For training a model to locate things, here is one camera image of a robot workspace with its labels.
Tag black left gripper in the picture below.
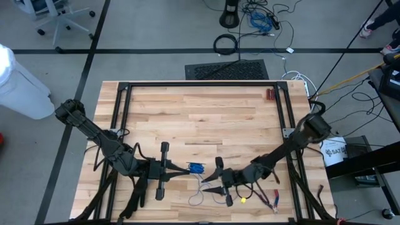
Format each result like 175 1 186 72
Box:
146 141 191 201

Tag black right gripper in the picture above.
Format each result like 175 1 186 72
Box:
201 156 248 208

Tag black cable spool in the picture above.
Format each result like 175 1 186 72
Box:
186 161 206 175

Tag blue cord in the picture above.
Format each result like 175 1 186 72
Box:
186 161 238 207

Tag black perforated floor mat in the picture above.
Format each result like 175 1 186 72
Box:
184 59 270 81

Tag black side table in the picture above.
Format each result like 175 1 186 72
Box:
324 134 400 216

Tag black cylindrical bin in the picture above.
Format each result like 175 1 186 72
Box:
219 0 241 29

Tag black power strip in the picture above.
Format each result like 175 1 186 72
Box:
267 12 281 31

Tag black round foot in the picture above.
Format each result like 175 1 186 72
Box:
381 207 396 220

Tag white trash bin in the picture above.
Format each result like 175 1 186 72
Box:
0 43 56 121

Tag grey side table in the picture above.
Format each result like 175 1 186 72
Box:
367 67 400 134

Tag black slanted pole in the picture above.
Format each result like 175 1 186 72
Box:
310 0 384 98

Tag white blue office chair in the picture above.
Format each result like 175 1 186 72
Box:
14 0 96 53

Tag black equipment case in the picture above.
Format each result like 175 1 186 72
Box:
379 52 400 101

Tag person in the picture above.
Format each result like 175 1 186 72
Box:
358 0 400 56

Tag red blue handled pliers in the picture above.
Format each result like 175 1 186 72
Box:
258 189 281 214

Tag brown tipped black cable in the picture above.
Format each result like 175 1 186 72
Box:
316 184 326 209

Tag coiled black floor cable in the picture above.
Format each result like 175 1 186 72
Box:
212 33 239 56

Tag white floor cable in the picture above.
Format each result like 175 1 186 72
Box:
281 70 313 86

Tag tangled blue floor cable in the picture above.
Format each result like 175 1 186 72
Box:
249 11 273 33

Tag yellow floor cable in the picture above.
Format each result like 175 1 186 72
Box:
315 53 400 96

